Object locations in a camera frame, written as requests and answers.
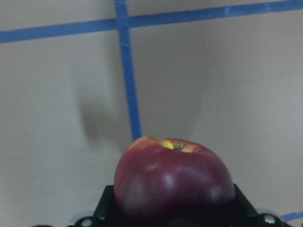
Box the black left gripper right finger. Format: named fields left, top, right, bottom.
left=233, top=183, right=258, bottom=218

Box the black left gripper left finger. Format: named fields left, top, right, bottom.
left=93, top=185, right=123, bottom=220

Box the dark red apple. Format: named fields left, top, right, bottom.
left=114, top=136, right=235, bottom=218

